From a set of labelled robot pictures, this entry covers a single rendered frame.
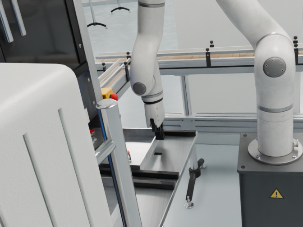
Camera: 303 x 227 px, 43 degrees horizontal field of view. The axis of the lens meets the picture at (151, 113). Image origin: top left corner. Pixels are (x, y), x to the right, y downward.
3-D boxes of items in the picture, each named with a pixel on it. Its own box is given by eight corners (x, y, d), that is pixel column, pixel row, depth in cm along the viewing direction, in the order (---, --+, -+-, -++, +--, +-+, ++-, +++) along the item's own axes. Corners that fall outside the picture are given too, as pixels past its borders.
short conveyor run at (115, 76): (92, 133, 177) (84, 102, 170) (62, 133, 182) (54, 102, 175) (140, 76, 234) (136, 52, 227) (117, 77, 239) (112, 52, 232)
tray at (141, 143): (57, 168, 147) (54, 161, 146) (86, 133, 169) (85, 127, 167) (141, 173, 136) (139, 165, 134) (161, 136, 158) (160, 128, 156)
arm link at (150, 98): (144, 86, 148) (146, 93, 149) (137, 96, 141) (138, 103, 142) (165, 85, 145) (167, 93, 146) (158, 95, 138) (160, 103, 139)
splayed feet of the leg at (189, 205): (182, 208, 249) (180, 191, 243) (197, 164, 291) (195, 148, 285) (194, 209, 247) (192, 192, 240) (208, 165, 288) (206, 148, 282)
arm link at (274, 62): (292, 96, 136) (293, 29, 125) (295, 121, 120) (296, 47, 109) (257, 97, 139) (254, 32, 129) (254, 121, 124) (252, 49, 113)
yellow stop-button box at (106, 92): (94, 109, 172) (91, 94, 169) (101, 102, 178) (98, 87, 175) (109, 109, 170) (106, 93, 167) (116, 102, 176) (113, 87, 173)
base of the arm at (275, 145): (300, 137, 146) (301, 92, 138) (305, 165, 130) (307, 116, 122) (248, 137, 151) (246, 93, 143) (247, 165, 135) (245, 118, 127)
